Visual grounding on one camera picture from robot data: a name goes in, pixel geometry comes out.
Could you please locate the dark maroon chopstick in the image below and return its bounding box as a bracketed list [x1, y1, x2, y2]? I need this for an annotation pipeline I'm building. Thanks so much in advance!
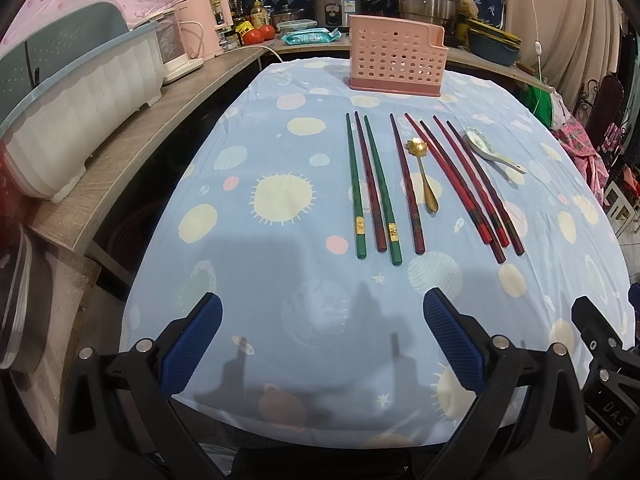
[390, 114, 426, 256]

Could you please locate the white power cable with switch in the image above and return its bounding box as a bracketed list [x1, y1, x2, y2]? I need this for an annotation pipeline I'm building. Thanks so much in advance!
[519, 0, 549, 116]

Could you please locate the gold flower spoon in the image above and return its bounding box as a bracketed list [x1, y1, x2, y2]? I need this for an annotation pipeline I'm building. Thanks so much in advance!
[406, 138, 439, 214]

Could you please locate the red tomato right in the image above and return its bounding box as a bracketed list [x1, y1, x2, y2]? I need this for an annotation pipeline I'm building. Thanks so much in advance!
[259, 25, 276, 40]

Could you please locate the dark red chopstick between greens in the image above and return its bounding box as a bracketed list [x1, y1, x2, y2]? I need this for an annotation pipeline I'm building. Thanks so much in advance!
[355, 113, 387, 252]

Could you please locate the green chopstick inner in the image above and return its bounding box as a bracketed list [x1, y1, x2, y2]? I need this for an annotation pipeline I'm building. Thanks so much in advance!
[363, 116, 402, 266]

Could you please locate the green bag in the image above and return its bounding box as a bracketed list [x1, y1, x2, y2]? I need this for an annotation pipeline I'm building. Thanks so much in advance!
[518, 86, 552, 129]

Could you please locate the white small oven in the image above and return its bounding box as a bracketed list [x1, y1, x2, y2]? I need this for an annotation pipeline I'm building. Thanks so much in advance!
[149, 10, 204, 86]

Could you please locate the bright red chopstick left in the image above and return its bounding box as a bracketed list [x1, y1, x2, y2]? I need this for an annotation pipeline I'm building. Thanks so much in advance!
[405, 113, 494, 245]

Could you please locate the pink floral cloth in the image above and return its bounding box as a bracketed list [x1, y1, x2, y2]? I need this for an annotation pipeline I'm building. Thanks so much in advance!
[551, 117, 622, 206]

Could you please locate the blue planet-print tablecloth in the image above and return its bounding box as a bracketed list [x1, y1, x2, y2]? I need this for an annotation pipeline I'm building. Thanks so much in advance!
[120, 58, 634, 448]

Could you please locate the dark teal baking dish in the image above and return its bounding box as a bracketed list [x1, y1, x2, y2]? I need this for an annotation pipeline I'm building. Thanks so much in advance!
[468, 30, 520, 66]

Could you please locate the white stool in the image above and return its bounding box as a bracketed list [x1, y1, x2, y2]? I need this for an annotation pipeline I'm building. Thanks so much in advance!
[604, 181, 639, 237]

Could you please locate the green chopstick outer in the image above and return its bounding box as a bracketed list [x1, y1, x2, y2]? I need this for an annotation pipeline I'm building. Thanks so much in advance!
[345, 114, 367, 260]

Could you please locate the silver rice cooker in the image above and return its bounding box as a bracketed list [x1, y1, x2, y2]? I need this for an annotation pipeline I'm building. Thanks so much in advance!
[314, 0, 366, 29]

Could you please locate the white dish drainer box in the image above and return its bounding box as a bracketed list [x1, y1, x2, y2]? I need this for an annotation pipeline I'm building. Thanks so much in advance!
[1, 2, 165, 203]

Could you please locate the dark wooden chair back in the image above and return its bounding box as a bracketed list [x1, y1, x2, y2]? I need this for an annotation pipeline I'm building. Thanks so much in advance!
[585, 75, 624, 148]

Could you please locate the red tomato left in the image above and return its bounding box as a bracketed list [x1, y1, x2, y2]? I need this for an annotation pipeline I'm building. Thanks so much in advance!
[242, 29, 264, 46]

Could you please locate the bright red chopstick right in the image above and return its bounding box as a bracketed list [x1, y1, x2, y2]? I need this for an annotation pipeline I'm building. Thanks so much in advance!
[433, 116, 510, 248]

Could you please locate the dark red chopstick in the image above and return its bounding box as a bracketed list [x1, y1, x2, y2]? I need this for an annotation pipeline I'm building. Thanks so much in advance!
[446, 120, 525, 256]
[419, 120, 506, 264]
[355, 113, 387, 252]

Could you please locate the bright red chopstick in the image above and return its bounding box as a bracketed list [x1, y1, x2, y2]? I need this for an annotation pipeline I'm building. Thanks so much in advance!
[405, 113, 494, 245]
[433, 116, 510, 248]

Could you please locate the red tomato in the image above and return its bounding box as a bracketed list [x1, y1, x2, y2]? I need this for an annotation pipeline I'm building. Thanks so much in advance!
[259, 25, 276, 40]
[242, 29, 264, 46]

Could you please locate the pink perforated utensil basket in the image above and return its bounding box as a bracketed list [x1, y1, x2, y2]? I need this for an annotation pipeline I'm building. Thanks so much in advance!
[348, 15, 448, 98]

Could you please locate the pink toaster appliance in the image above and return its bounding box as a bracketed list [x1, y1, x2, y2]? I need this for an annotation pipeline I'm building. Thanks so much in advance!
[172, 0, 233, 61]

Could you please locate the white ceramic soup spoon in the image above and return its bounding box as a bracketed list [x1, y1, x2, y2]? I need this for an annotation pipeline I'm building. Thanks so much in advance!
[465, 128, 527, 174]

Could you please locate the wooden side counter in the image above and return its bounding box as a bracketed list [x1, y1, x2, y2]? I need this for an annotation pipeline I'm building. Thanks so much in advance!
[24, 34, 557, 256]

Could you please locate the green chopstick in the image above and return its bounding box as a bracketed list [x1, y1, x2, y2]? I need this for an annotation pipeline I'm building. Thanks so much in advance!
[363, 116, 402, 266]
[345, 114, 367, 260]

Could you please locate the teal wet wipes pack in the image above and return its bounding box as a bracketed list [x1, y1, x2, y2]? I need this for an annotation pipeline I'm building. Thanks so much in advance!
[282, 27, 342, 46]

